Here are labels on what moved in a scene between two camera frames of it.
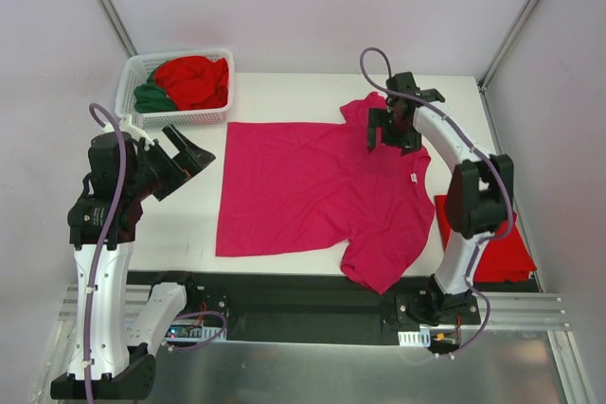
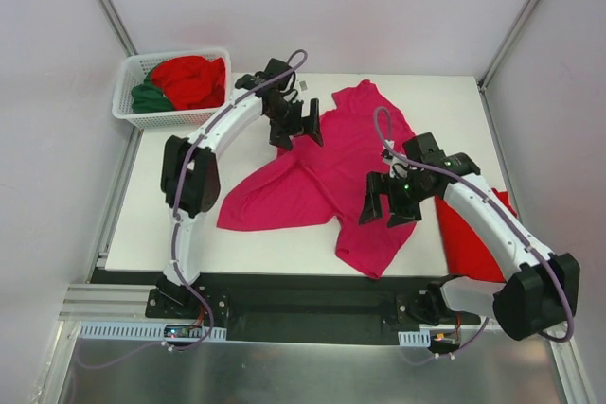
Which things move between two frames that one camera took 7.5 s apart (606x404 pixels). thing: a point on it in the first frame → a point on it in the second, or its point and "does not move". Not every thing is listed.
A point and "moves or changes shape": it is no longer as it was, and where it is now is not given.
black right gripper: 394,134 → 392,195
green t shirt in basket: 151,96 does not move
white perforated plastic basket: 135,69 does not move
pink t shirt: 287,185 moves or changes shape
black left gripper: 164,166 → 295,125
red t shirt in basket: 194,81 does not move
